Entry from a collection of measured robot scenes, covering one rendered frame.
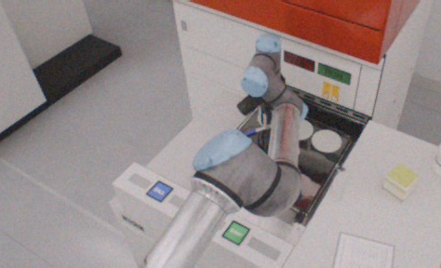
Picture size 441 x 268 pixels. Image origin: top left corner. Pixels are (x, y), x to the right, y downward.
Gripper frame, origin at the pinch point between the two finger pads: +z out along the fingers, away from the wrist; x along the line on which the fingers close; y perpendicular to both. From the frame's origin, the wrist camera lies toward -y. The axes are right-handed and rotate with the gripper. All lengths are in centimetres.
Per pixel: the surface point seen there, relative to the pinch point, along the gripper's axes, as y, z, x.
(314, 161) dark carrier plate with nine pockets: 8.8, 1.8, -20.2
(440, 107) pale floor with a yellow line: 150, 93, 45
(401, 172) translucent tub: 23, -11, -43
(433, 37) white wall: 152, 52, 69
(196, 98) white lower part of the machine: -11, 21, 47
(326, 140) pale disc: 16.9, 1.9, -13.8
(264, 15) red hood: 6.6, -35.3, 12.1
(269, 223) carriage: -13.7, 3.5, -33.3
